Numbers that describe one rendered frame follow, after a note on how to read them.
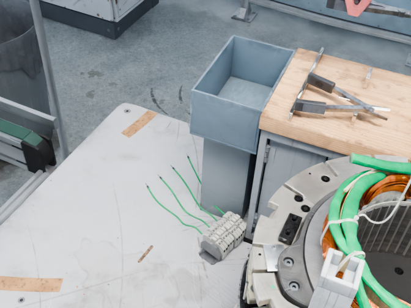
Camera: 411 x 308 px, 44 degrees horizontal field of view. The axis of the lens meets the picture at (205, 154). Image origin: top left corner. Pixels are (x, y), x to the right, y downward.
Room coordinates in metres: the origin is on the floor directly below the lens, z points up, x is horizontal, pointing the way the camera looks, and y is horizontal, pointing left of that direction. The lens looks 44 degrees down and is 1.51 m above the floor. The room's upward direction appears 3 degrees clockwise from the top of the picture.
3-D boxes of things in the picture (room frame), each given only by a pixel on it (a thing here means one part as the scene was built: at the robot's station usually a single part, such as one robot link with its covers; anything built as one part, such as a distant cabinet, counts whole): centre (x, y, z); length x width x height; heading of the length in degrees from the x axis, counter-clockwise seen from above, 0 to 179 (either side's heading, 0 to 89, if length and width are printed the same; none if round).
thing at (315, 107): (0.54, -0.13, 1.09); 0.04 x 0.01 x 0.02; 84
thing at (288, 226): (0.32, -0.09, 1.10); 0.03 x 0.01 x 0.01; 157
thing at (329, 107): (0.54, -0.18, 1.09); 0.06 x 0.01 x 0.01; 94
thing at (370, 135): (0.59, -0.20, 1.05); 0.20 x 0.19 x 0.02; 69
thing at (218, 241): (0.54, -0.04, 0.80); 0.10 x 0.05 x 0.04; 141
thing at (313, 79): (0.59, -0.16, 1.09); 0.04 x 0.01 x 0.02; 54
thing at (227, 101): (0.65, -0.05, 0.92); 0.17 x 0.11 x 0.28; 159
